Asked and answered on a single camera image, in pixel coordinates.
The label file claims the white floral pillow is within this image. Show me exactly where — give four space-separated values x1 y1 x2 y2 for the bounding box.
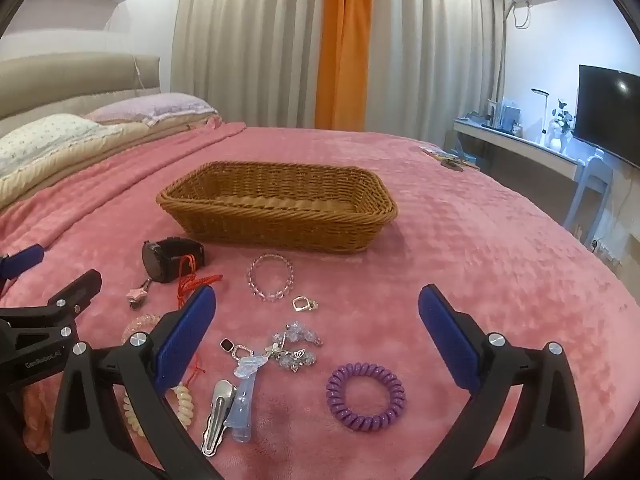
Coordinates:
0 113 123 178

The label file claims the purple spiral hair tie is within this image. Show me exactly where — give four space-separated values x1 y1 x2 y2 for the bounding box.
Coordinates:
326 362 407 432

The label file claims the red cord bracelet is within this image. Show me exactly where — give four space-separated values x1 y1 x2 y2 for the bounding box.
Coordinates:
176 255 223 311

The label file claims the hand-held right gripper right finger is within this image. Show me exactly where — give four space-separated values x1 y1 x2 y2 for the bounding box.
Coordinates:
417 284 588 480

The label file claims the pink blanket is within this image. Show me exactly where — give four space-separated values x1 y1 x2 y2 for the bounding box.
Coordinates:
0 120 640 480

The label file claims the blue box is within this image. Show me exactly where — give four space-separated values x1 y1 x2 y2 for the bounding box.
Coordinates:
500 104 522 133

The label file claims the orange curtain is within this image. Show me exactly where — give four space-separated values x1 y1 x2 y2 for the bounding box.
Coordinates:
315 0 376 131

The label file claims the grey curtain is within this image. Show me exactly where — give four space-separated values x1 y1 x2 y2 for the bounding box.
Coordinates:
171 0 333 128
365 0 507 148

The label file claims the potted plant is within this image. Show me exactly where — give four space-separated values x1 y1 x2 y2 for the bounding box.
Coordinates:
547 99 576 151

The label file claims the black square earring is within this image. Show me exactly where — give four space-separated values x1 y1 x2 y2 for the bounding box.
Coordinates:
219 338 254 361

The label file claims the black wrist watch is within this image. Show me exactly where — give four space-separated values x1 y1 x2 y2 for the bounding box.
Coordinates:
141 236 207 283

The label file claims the pink star charm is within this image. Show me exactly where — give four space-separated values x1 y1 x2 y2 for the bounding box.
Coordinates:
125 280 153 309

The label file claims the purple pillow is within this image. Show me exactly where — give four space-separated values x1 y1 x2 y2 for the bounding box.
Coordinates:
85 92 219 126

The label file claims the cream quilt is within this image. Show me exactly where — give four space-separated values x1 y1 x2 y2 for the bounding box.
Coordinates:
0 112 223 211

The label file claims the black television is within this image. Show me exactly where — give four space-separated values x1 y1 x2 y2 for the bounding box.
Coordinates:
572 64 640 171

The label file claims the white desk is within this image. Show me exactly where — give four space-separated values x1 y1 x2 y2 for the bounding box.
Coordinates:
453 117 583 181

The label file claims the beige headboard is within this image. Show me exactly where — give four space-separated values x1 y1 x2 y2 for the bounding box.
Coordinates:
0 51 162 123

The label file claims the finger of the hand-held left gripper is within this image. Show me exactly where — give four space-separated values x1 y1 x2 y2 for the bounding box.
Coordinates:
0 244 46 293
0 269 103 348

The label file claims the clear pink spiral hair tie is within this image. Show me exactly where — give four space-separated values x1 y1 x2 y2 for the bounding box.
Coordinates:
121 312 162 346

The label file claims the white desk lamp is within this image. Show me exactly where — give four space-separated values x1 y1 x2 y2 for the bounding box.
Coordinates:
531 87 552 136

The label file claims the blue bow hair clip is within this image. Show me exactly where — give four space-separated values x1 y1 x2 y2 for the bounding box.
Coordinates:
223 352 271 445

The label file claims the pink bead bracelet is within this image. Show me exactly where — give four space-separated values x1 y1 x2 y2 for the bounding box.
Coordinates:
247 253 295 303

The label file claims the brown wicker basket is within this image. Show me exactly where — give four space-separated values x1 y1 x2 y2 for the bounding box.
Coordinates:
156 161 399 255

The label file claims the silver hair clip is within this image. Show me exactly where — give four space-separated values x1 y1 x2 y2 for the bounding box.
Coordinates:
201 379 238 457

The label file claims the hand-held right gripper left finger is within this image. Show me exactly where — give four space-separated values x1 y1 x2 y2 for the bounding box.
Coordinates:
50 285 236 480

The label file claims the air conditioner cable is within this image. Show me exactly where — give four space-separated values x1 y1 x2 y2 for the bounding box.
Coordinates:
505 0 532 30

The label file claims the cream spiral hair tie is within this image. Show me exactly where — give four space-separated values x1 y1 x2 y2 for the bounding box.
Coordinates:
122 382 195 436

